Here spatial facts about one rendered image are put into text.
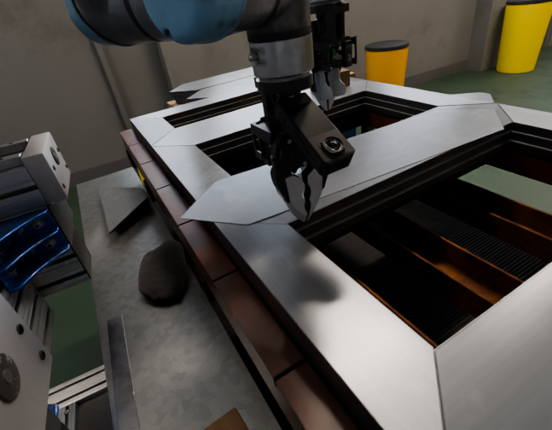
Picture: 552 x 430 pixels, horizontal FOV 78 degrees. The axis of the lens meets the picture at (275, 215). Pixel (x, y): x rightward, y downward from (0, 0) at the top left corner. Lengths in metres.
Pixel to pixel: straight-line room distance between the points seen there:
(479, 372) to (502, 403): 0.03
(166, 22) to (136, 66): 2.81
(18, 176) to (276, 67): 0.47
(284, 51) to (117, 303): 0.58
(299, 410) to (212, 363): 0.26
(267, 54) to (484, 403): 0.39
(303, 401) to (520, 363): 0.20
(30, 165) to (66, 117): 2.52
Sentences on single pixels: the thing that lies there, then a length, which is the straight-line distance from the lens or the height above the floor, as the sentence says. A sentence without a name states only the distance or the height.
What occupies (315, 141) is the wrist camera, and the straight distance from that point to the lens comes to 0.40.
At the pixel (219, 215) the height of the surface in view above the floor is 0.87.
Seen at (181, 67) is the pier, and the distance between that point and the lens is 2.99.
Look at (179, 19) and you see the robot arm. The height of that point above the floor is 1.15.
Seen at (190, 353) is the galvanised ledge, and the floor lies 0.68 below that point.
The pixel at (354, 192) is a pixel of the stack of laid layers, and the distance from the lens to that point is 0.58.
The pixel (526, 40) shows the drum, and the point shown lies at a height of 0.34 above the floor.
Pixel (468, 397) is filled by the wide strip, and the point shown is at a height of 0.87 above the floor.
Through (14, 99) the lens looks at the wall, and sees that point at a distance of 3.21.
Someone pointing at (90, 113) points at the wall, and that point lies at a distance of 3.19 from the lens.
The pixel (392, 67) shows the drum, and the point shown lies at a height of 0.43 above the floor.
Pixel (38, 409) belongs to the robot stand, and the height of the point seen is 0.92.
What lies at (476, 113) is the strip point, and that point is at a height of 0.87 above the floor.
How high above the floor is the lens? 1.16
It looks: 33 degrees down
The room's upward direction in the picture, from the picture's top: 9 degrees counter-clockwise
